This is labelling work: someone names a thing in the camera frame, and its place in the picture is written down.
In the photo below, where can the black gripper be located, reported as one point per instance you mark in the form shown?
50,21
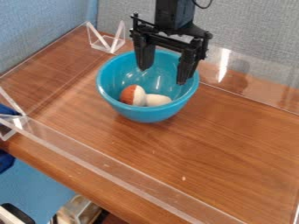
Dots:
188,40

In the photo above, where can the brown and white toy mushroom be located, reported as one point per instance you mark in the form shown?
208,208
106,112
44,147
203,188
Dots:
134,96

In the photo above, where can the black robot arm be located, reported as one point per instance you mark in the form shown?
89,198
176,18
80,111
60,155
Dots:
173,13

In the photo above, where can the blue plastic bowl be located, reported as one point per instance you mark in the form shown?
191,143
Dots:
157,80

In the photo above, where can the clear acrylic back barrier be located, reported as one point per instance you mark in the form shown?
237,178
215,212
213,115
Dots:
257,79

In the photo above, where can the clear acrylic barrier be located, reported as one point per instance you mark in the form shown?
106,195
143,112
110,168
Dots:
168,198
257,79

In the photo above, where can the clear acrylic front barrier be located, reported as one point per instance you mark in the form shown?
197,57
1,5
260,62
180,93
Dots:
168,198

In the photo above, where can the blue cloth object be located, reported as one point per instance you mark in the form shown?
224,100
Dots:
6,159

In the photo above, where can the clear box under table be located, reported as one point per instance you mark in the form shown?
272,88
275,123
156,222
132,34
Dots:
77,211

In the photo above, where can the black and white object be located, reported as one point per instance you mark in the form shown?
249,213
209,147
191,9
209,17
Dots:
10,215

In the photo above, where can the clear acrylic corner bracket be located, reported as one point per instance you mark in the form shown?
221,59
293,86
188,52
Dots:
106,44

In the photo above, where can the clear acrylic left bracket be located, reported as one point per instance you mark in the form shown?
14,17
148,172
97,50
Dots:
12,116

